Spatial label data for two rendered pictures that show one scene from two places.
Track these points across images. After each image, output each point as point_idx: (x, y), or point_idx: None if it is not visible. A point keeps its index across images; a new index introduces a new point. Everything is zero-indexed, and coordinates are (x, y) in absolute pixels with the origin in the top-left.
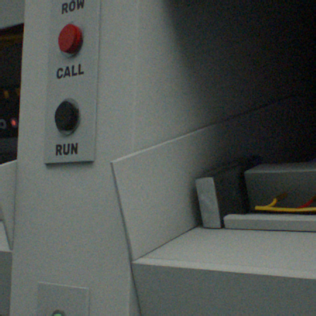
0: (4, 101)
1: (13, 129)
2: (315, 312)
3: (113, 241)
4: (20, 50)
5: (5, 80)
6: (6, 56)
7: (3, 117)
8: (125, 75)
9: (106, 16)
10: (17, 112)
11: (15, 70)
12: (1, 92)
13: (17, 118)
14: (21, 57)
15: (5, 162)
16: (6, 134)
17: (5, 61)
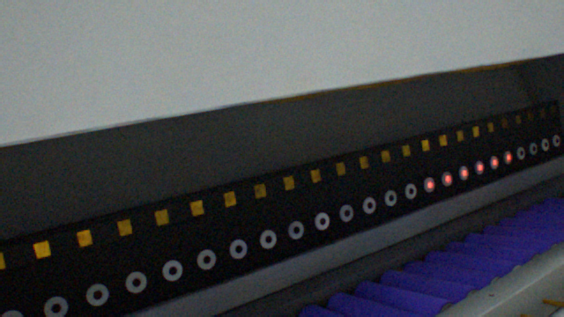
0: (414, 157)
1: (424, 195)
2: None
3: None
4: (320, 104)
5: (310, 146)
6: (295, 111)
7: (410, 181)
8: None
9: None
10: (433, 170)
11: (322, 130)
12: (416, 143)
13: (433, 179)
14: (327, 113)
15: (471, 232)
16: (413, 206)
17: (297, 119)
